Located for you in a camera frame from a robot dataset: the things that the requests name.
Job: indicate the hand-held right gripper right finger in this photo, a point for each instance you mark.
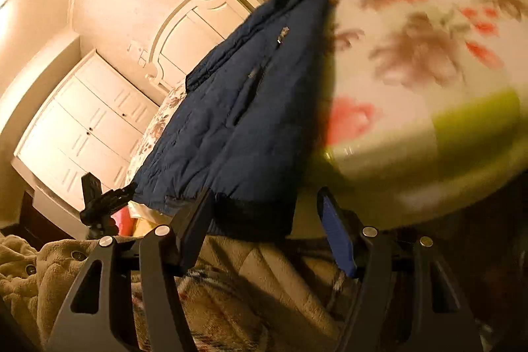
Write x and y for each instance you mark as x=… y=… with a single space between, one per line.
x=338 y=236

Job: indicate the dark wooden furniture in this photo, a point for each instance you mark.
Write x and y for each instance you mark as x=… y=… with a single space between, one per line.
x=29 y=218

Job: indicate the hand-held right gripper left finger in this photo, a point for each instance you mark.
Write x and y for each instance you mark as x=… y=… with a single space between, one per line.
x=194 y=236

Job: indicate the beige fleece robe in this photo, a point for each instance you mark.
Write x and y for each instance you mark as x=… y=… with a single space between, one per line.
x=33 y=273

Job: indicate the plaid garment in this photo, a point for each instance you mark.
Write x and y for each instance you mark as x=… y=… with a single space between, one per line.
x=222 y=290

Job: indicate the white wooden headboard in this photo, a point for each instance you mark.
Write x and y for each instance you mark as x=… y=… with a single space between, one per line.
x=181 y=30

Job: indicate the bed with floral sheet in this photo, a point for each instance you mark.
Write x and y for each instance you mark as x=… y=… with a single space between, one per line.
x=412 y=88

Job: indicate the red cloth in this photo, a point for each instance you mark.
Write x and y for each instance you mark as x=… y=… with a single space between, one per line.
x=123 y=221

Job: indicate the white wardrobe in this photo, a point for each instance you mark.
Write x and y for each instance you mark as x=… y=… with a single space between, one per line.
x=82 y=117

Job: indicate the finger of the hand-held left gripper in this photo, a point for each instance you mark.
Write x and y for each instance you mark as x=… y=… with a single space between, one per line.
x=121 y=195

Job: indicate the navy quilted jacket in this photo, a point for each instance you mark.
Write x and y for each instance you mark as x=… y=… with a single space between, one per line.
x=239 y=121

